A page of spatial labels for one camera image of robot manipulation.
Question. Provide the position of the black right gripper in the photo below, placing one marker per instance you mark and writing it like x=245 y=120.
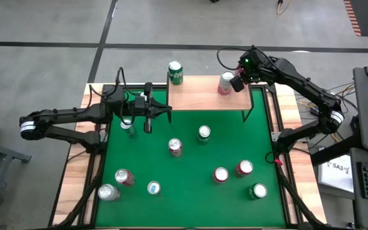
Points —
x=254 y=68

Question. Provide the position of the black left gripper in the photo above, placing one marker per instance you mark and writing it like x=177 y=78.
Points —
x=148 y=124

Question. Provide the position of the white pink raspberry lime can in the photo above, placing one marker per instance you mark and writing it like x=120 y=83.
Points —
x=225 y=86

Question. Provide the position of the green Sprite can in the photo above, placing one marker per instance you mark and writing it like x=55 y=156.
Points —
x=203 y=137
x=256 y=191
x=175 y=75

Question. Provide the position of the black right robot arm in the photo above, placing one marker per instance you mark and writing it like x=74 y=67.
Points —
x=302 y=84

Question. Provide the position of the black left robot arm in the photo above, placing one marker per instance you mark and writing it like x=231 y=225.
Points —
x=69 y=115

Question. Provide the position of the wooden shelf with black legs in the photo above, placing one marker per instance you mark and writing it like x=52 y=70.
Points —
x=203 y=96

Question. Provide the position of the plain silver beverage can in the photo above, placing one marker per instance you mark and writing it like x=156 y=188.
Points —
x=109 y=192

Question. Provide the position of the green table mat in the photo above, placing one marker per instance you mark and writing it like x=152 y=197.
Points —
x=187 y=207

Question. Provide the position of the black stand beam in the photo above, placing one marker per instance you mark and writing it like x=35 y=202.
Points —
x=334 y=151

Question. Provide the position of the white paper sign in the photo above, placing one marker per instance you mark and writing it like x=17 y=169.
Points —
x=334 y=179

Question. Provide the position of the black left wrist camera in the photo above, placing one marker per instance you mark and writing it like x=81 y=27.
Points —
x=138 y=104

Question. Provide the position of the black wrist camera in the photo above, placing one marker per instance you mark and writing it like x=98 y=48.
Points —
x=236 y=84
x=138 y=104

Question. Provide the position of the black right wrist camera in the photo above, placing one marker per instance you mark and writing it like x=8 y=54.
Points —
x=236 y=84

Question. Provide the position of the black aluminium table frame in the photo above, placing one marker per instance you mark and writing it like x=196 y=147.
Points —
x=287 y=204

